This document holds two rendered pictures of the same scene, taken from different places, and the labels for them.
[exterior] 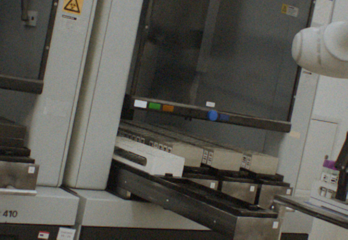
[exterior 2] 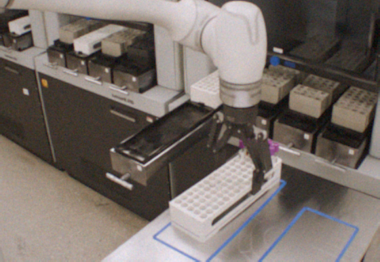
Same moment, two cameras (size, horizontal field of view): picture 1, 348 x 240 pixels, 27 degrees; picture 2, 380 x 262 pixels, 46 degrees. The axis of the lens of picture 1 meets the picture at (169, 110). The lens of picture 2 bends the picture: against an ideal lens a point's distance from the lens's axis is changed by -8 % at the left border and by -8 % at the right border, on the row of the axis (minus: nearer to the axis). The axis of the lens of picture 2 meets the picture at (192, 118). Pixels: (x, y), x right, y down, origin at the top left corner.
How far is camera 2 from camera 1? 2.05 m
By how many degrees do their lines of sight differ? 76
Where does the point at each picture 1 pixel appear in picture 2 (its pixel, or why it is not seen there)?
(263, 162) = (348, 116)
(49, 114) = (161, 44)
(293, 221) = (362, 182)
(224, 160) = (302, 102)
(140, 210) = not seen: hidden behind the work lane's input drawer
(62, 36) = not seen: outside the picture
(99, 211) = not seen: hidden behind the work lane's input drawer
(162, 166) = (196, 96)
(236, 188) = (289, 132)
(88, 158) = (191, 76)
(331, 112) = not seen: outside the picture
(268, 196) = (327, 148)
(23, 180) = (131, 84)
